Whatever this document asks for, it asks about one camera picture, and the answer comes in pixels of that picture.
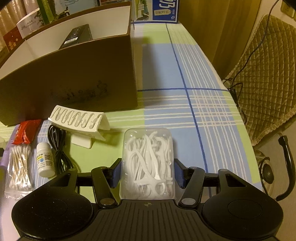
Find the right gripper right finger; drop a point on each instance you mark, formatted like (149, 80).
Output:
(191, 181)

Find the green milk carton box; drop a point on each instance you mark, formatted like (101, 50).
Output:
(52, 10)

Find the wall power socket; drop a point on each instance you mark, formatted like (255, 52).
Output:
(288, 7)

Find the brown cardboard storage box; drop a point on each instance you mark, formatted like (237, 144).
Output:
(97, 75)

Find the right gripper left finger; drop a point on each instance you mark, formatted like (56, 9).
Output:
(105, 182)

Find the glass kettle black handle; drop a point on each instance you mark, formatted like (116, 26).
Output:
(277, 172)

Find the purple cream tube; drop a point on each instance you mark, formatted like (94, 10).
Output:
(6, 154)

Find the white humidifier box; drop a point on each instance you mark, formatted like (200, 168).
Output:
(30, 23)

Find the black product box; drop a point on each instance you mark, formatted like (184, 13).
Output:
(77, 35)

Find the red snack packet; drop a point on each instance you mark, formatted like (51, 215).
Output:
(26, 131)

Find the checkered tablecloth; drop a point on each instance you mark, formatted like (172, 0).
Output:
(178, 89)

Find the blue milk carton box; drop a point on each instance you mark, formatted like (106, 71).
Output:
(158, 11)

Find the quilted brown chair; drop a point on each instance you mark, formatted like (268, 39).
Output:
(267, 72)

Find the clear dental floss box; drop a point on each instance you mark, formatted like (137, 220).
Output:
(147, 166)

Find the red gift box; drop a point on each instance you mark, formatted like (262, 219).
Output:
(12, 39)

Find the white plastic clip holder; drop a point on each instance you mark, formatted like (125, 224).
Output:
(84, 126)

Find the cotton swabs bag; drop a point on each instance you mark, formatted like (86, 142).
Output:
(18, 181)

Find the white medicine bottle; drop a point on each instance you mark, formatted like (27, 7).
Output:
(45, 161)

